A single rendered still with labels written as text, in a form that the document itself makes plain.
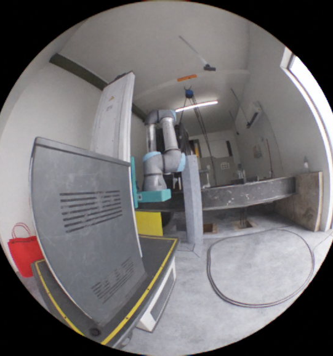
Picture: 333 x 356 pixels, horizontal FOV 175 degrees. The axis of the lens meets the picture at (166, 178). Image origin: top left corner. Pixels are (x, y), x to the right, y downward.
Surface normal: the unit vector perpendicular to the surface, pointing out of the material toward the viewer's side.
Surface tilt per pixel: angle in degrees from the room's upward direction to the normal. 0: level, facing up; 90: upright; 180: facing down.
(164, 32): 180
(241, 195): 90
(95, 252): 90
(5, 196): 90
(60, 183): 90
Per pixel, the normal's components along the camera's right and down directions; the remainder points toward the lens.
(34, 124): 0.91, -0.12
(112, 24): 0.10, 0.99
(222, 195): -0.39, -0.04
